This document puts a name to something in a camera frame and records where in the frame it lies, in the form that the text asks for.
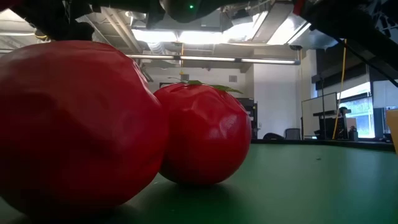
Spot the black cabinet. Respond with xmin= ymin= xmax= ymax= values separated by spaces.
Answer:
xmin=238 ymin=98 xmax=258 ymax=140

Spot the black lab desk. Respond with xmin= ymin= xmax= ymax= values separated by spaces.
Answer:
xmin=312 ymin=106 xmax=353 ymax=141

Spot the yellow hanging cable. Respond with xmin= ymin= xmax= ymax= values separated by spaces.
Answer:
xmin=332 ymin=39 xmax=348 ymax=140

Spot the white overhead air handler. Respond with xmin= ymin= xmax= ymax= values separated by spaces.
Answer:
xmin=287 ymin=23 xmax=338 ymax=51

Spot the black aluminium table frame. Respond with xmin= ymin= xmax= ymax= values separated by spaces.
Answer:
xmin=250 ymin=139 xmax=397 ymax=152

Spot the long ceiling light tube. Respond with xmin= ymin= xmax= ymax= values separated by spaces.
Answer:
xmin=126 ymin=54 xmax=301 ymax=65

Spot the red toy tomato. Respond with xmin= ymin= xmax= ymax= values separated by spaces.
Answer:
xmin=154 ymin=79 xmax=252 ymax=187
xmin=0 ymin=39 xmax=170 ymax=220

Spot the white board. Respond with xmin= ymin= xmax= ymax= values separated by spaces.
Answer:
xmin=300 ymin=91 xmax=338 ymax=138

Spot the bright window pane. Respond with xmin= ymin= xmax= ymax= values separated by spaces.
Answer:
xmin=337 ymin=81 xmax=376 ymax=139

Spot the green table mat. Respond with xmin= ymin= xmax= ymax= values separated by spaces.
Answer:
xmin=0 ymin=142 xmax=398 ymax=224

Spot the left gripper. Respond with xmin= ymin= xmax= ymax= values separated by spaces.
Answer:
xmin=12 ymin=0 xmax=96 ymax=41

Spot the grey office chair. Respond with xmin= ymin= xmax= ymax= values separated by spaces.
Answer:
xmin=284 ymin=128 xmax=302 ymax=141

